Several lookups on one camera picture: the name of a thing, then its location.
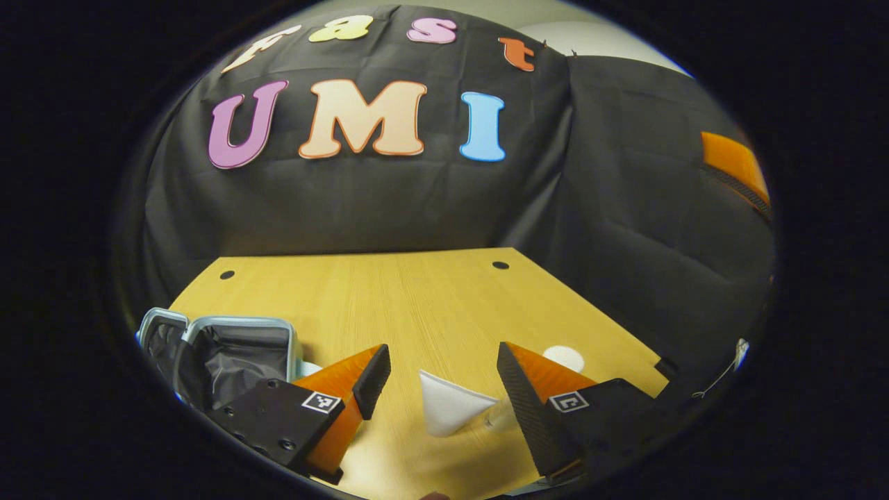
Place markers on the light blue suitcase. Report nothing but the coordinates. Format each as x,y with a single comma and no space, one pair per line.
236,361

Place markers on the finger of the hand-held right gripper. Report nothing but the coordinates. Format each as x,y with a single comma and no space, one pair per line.
733,163

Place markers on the white round cream jar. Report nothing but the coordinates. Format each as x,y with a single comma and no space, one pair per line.
564,357

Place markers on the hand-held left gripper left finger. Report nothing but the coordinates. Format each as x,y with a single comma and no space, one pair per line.
374,378

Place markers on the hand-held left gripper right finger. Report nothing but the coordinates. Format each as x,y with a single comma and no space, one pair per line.
524,417

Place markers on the black backdrop cloth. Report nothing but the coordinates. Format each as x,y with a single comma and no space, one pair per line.
361,201

